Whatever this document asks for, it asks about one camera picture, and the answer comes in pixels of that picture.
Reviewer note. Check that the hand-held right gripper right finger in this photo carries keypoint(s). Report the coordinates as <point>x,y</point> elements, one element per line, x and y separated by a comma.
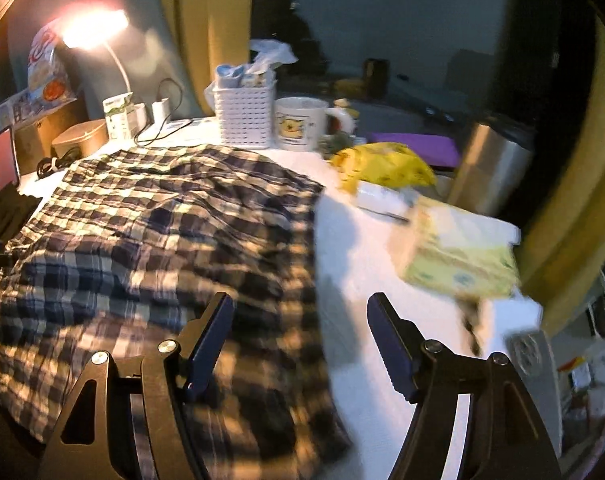
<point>386,342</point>

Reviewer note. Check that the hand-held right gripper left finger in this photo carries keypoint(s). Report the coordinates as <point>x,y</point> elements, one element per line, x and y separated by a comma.
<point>216,332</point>

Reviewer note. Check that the plaid pants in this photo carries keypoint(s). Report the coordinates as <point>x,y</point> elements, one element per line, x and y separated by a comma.
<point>157,235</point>

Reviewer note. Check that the white textured table cover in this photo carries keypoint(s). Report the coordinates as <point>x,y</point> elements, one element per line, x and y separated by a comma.
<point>355,265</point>

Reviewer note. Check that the yellow green tissue pack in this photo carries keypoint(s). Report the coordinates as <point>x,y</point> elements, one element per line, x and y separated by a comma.
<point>457,255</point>

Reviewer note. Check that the white flat packet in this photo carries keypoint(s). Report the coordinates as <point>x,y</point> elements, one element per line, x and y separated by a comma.
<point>382,202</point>

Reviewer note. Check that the yellow plush toy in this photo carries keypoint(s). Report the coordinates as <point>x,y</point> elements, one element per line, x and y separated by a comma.
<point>387,165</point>

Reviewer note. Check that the purple cloth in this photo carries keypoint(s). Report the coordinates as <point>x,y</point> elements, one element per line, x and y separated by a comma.
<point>417,147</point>

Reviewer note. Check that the stainless steel bin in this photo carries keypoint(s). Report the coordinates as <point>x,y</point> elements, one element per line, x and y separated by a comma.
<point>487,170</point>

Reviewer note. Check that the white power strip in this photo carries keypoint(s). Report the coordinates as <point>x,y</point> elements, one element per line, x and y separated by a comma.
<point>182,127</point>

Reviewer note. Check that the white perforated basket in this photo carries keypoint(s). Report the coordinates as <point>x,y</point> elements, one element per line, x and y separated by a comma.
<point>245,117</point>

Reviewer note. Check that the white mug yellow print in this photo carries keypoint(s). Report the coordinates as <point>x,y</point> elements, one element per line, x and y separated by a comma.
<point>297,122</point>

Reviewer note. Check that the white charger plug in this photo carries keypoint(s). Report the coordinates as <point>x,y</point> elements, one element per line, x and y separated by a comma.
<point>160,110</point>

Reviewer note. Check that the white green milk carton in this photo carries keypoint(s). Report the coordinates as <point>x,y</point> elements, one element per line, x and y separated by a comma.
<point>117,117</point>

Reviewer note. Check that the brown lidded container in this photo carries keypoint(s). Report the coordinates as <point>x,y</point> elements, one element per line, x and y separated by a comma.
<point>80,139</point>

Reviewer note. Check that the black cloth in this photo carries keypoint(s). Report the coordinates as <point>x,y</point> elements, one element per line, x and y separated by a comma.
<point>7,215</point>

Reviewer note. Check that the yellow curtain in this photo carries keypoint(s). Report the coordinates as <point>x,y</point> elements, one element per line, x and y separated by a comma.
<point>202,25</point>
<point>577,185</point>

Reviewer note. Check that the brown cardboard box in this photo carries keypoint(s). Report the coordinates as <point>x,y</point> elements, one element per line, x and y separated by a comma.
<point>37,132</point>

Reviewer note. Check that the tablet with red screen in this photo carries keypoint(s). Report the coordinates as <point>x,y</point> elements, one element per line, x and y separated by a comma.
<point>0,162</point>

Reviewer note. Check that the white plastic bag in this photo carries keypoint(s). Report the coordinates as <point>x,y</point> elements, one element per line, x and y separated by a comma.
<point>272,52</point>

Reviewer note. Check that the printed comic leaflet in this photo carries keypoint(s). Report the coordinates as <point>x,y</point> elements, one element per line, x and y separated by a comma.
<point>17,107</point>

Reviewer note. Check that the printed snack bag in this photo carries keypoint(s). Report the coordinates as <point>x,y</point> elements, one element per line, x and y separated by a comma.
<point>50,70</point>

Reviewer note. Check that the white desk lamp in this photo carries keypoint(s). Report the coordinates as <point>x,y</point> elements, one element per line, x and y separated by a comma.
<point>96,27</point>

